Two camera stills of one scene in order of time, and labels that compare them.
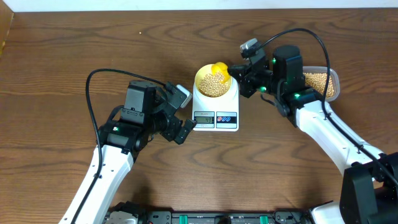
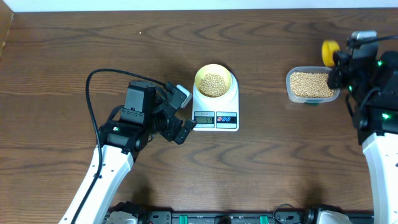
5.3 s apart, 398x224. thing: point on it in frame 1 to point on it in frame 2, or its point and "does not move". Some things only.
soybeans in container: (318, 81) does not move
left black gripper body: (158, 120) does not move
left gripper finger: (188, 125) does not move
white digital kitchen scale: (217, 114) does not move
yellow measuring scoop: (221, 67) to (328, 48)
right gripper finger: (240, 74) to (334, 79)
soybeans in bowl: (211, 86) does not move
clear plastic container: (315, 78) does not move
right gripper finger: (239, 68) to (342, 59)
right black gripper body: (261, 82) to (356, 81)
